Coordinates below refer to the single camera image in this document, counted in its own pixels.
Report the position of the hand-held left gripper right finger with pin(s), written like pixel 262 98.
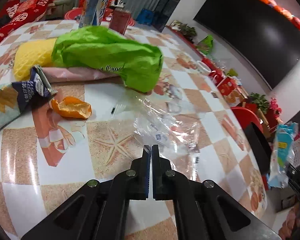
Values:
pixel 162 180

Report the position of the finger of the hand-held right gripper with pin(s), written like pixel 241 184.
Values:
pixel 292 176

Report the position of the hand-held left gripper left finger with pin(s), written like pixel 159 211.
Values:
pixel 142 177

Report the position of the light blue snack wrapper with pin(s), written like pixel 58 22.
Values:
pixel 282 142

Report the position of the black round bin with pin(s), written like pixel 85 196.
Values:
pixel 257 145

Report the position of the clear plastic wrap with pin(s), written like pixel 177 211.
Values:
pixel 165 127

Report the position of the pink plastic wrapper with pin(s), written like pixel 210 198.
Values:
pixel 77 73

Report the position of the green plastic bag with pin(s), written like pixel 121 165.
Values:
pixel 102 50

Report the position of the yellow foam fruit net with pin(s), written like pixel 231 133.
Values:
pixel 32 57

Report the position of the person's right hand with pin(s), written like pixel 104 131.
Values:
pixel 291 221

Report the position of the pink artificial flowers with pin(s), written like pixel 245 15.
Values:
pixel 275 107

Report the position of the red plastic chair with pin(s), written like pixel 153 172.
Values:
pixel 245 116

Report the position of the leafy potted plant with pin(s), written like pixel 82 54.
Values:
pixel 258 101

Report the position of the orange peel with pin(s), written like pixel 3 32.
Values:
pixel 72 108

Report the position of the red waffle box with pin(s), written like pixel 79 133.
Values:
pixel 228 87

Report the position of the white cylindrical bin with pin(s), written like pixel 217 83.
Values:
pixel 203 67

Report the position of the low white television bench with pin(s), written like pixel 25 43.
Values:
pixel 182 43

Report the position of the green snack bag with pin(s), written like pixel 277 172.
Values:
pixel 206 43

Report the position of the dark blue snack wrapper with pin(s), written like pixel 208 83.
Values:
pixel 27 90

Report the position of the large black television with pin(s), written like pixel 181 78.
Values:
pixel 252 35

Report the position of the trailing potted plant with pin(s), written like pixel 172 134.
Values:
pixel 186 30

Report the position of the red drink can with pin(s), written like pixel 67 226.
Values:
pixel 120 21

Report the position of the paper flower garland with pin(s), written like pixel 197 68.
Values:
pixel 290 17

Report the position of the blue plastic stool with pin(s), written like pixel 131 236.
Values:
pixel 146 16

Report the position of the dark glass cabinet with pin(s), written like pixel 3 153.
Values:
pixel 172 5

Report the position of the round red table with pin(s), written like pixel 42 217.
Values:
pixel 72 15

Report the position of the tall blue white can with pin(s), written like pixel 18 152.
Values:
pixel 95 5

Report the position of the sofa with red cover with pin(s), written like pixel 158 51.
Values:
pixel 5 22

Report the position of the red cushion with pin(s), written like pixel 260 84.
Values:
pixel 27 5

